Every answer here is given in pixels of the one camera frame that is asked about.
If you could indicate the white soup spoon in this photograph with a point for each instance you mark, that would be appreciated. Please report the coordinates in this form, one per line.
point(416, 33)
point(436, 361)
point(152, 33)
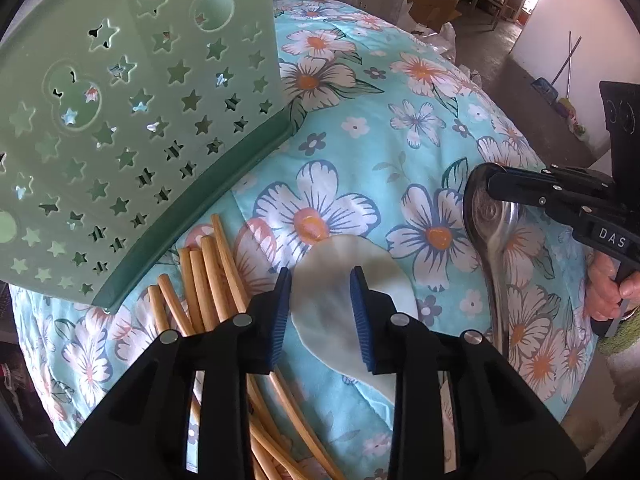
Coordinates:
point(325, 280)

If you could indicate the green knitted cloth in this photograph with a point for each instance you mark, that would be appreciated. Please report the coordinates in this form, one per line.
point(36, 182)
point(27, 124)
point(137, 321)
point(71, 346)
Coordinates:
point(622, 340)

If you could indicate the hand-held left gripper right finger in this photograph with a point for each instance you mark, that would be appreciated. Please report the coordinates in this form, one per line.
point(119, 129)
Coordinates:
point(361, 320)

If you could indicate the cardboard box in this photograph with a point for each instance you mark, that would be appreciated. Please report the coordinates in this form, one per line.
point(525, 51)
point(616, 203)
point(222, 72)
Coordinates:
point(435, 10)

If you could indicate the green star-cutout utensil holder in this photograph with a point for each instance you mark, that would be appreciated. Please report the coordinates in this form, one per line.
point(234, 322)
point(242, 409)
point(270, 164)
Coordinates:
point(150, 110)

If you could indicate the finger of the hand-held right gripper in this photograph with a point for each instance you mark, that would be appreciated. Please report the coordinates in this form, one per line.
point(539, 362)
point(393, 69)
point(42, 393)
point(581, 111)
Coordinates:
point(525, 192)
point(575, 177)

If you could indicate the colourful plastic container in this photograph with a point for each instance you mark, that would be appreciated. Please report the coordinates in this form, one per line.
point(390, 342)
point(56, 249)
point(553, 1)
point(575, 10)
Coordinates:
point(572, 120)

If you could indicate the person's right hand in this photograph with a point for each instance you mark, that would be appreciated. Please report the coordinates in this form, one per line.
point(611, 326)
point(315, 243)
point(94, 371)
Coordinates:
point(602, 285)

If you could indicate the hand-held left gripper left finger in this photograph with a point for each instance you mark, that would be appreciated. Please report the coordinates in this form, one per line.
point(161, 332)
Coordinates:
point(280, 320)

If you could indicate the metal spoon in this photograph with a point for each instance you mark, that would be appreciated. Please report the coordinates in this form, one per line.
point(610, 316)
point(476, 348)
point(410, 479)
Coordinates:
point(492, 240)

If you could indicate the white plastic bag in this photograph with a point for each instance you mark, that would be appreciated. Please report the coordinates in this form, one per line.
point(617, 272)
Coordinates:
point(445, 40)

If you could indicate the blue dustpan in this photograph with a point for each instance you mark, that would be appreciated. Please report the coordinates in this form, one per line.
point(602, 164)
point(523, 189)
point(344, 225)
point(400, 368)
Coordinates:
point(545, 90)

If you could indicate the pile of wooden chopsticks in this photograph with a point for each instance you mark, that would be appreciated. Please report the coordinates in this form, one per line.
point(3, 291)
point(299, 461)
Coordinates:
point(231, 265)

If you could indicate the floral turquoise blanket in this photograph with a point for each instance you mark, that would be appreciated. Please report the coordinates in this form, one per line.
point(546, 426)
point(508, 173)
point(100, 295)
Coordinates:
point(350, 125)

